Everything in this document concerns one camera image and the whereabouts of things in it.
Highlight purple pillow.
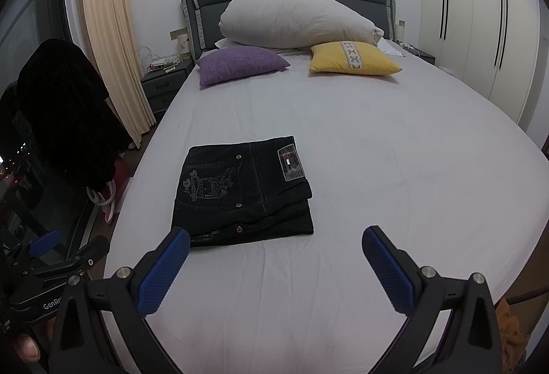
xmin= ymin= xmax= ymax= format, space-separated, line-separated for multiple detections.
xmin=196 ymin=47 xmax=291 ymax=89

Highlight beige curtain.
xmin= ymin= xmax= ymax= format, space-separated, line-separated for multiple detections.
xmin=81 ymin=0 xmax=157 ymax=149

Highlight yellow pillow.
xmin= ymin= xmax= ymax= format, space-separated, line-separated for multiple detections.
xmin=309 ymin=40 xmax=403 ymax=77

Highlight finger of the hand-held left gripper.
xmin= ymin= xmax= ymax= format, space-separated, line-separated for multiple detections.
xmin=29 ymin=229 xmax=61 ymax=259
xmin=32 ymin=234 xmax=110 ymax=277

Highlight grey nightstand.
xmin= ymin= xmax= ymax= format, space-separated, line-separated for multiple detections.
xmin=141 ymin=59 xmax=196 ymax=121
xmin=401 ymin=44 xmax=437 ymax=66

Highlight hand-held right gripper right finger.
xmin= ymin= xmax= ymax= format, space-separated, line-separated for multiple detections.
xmin=361 ymin=225 xmax=503 ymax=374

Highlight flat white pillow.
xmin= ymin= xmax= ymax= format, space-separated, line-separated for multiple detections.
xmin=213 ymin=37 xmax=316 ymax=56

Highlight bed with white sheet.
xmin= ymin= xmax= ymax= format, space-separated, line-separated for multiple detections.
xmin=103 ymin=37 xmax=549 ymax=374

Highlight dark glass window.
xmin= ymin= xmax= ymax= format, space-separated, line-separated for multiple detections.
xmin=0 ymin=0 xmax=93 ymax=263

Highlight black coat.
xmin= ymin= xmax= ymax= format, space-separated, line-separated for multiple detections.
xmin=16 ymin=38 xmax=133 ymax=192

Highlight large white pillow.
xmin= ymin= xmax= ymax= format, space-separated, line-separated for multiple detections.
xmin=219 ymin=0 xmax=385 ymax=49

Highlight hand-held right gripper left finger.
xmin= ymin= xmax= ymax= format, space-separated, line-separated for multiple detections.
xmin=47 ymin=227 xmax=191 ymax=374

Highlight orange cloth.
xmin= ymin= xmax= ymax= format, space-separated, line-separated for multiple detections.
xmin=497 ymin=299 xmax=530 ymax=374

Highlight small cluttered tray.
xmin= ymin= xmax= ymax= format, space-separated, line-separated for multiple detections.
xmin=148 ymin=56 xmax=180 ymax=72

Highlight person's left hand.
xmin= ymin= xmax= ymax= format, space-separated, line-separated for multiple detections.
xmin=13 ymin=331 xmax=44 ymax=363

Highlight white wardrobe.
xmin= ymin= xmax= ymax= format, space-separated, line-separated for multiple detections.
xmin=416 ymin=0 xmax=549 ymax=152

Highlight black denim pants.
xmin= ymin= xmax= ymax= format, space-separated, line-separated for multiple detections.
xmin=171 ymin=136 xmax=316 ymax=248

